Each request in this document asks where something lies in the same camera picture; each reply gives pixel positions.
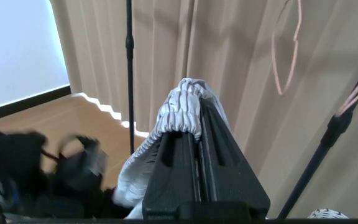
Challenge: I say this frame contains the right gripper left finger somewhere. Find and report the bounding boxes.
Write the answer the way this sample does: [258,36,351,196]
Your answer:
[142,130,201,219]

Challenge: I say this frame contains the black clothes rack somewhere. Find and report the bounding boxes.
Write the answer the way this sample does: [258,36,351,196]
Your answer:
[125,0,358,219]

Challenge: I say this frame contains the white laundry basket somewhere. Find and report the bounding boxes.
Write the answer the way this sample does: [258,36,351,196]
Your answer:
[308,208,349,220]

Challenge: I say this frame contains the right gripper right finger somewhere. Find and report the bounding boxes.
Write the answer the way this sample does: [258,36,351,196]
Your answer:
[197,98,271,219]

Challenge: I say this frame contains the pale grey shorts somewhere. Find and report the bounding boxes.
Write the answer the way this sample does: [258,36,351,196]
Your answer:
[112,77,232,219]

